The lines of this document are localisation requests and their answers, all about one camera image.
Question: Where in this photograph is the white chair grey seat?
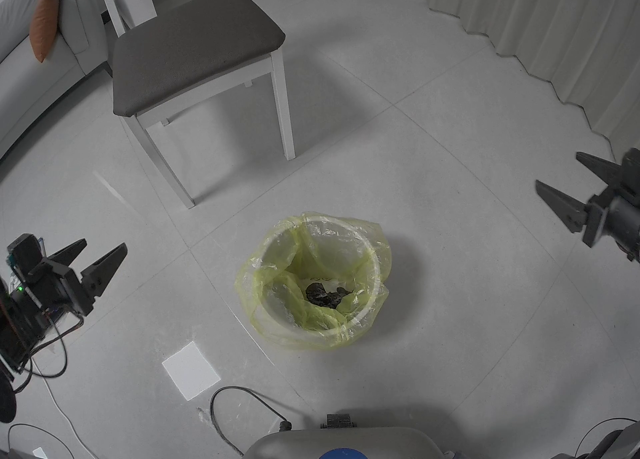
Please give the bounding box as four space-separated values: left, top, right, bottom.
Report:
82 0 296 210

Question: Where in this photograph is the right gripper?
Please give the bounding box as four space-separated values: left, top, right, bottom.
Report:
536 147 640 263

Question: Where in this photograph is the white cable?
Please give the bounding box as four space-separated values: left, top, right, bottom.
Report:
31 374 93 459

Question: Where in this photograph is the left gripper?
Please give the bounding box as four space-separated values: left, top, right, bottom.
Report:
14 239 129 329

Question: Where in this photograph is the pale grey sofa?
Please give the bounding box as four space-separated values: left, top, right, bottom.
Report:
0 0 113 163

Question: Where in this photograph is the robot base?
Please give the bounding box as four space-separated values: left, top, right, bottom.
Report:
242 413 443 459

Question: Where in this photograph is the yellow plastic bag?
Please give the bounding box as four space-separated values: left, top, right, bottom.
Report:
234 209 392 352

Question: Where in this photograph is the black cable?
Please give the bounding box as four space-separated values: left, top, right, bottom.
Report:
21 316 86 393
209 386 292 458
7 424 69 459

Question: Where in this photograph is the orange cushion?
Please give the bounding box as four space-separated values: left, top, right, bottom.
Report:
29 0 60 64

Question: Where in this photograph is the white trash bin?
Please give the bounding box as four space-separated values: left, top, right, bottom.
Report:
259 215 383 337

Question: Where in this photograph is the black plastic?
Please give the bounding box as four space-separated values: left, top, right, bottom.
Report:
304 283 354 309

